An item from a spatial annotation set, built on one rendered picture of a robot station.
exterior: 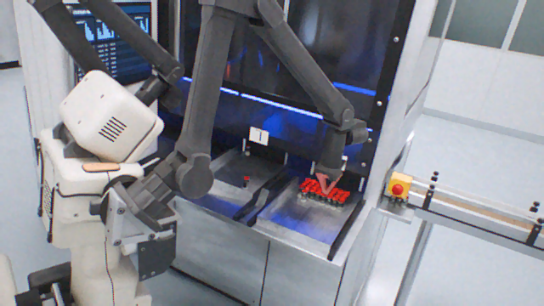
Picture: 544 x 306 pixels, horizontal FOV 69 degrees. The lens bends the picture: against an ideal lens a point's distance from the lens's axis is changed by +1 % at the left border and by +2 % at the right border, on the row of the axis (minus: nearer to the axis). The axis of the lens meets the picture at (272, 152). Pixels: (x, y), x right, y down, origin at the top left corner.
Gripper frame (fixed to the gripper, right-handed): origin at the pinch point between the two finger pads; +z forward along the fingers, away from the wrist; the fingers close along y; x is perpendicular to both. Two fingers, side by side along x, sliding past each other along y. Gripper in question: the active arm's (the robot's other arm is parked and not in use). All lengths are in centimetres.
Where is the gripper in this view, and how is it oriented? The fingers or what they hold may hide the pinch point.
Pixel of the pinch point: (325, 190)
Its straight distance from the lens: 117.4
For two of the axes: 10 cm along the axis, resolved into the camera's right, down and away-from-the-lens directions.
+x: -8.8, -2.7, 3.8
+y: 4.6, -3.6, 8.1
